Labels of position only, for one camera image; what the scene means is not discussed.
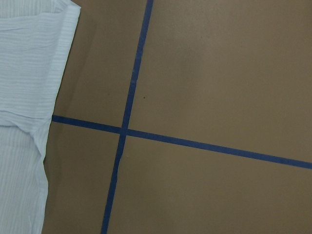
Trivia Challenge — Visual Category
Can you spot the light blue button-up shirt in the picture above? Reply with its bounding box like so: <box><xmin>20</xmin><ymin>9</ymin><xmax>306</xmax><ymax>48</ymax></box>
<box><xmin>0</xmin><ymin>0</ymin><xmax>80</xmax><ymax>234</ymax></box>

